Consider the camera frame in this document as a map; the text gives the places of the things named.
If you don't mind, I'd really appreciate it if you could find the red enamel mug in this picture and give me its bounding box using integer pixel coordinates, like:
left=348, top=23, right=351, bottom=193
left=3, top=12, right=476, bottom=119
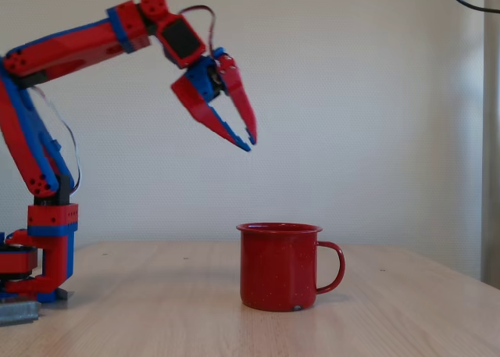
left=235, top=222, right=346, bottom=312

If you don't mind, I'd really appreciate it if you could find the grey curtain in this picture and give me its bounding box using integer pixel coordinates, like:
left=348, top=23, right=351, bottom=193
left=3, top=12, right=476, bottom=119
left=480, top=0, right=500, bottom=291

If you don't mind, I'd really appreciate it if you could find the dark red wrist wire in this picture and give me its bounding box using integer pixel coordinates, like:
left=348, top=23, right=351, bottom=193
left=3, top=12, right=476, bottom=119
left=178, top=5, right=218, bottom=58

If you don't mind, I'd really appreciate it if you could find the grey duct tape patch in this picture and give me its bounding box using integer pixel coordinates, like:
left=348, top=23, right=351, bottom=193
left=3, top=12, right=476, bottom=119
left=0, top=300, right=42, bottom=327

